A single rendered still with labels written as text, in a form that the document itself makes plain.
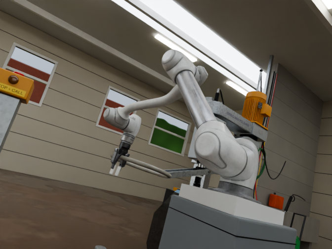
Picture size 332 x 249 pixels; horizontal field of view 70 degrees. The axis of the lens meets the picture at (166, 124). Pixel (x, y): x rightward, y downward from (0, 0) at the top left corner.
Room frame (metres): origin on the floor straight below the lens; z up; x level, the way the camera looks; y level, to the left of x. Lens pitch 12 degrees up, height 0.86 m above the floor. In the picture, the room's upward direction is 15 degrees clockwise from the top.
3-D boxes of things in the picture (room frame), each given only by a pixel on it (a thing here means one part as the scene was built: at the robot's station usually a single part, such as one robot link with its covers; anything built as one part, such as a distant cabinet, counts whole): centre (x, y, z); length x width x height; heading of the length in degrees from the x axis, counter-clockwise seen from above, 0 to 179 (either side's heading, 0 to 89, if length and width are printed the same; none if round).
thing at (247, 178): (1.11, -0.38, 1.02); 0.18 x 0.16 x 0.22; 136
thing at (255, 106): (2.62, -0.96, 1.88); 0.31 x 0.28 x 0.40; 37
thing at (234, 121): (2.45, -0.70, 1.60); 0.96 x 0.25 x 0.17; 127
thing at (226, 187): (1.13, -0.40, 0.88); 0.22 x 0.18 x 0.06; 125
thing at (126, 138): (1.68, 0.24, 1.06); 0.09 x 0.09 x 0.06
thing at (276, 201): (5.07, -2.68, 1.00); 0.50 x 0.22 x 0.33; 122
